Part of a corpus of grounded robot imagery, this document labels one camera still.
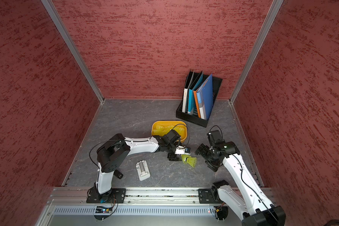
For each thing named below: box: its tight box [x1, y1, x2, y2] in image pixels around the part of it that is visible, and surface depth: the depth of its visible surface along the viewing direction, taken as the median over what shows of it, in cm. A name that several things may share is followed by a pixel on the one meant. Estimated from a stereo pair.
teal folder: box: [187, 71, 204, 115], surface depth 92 cm
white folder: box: [181, 69, 195, 113], surface depth 94 cm
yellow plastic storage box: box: [151, 120, 188, 143], surface depth 99 cm
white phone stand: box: [135, 159, 151, 182], surface depth 83 cm
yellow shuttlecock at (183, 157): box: [180, 153, 192, 165], surface depth 87 cm
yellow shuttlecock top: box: [151, 124, 175, 137], surface depth 99 cm
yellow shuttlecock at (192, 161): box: [184, 157, 198, 168], surface depth 85 cm
